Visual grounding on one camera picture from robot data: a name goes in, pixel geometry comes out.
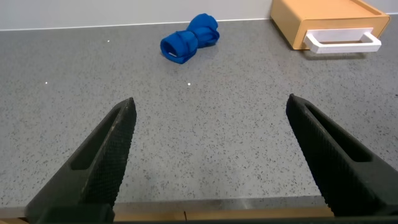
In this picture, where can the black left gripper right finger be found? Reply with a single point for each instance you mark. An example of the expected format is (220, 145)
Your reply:
(342, 174)

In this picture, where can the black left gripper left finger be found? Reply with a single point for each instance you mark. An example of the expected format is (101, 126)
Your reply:
(102, 168)

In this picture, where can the yellow drawer cabinet housing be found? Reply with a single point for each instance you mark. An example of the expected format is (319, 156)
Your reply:
(323, 7)

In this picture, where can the blue rolled cloth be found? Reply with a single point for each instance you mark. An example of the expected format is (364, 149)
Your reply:
(182, 43)

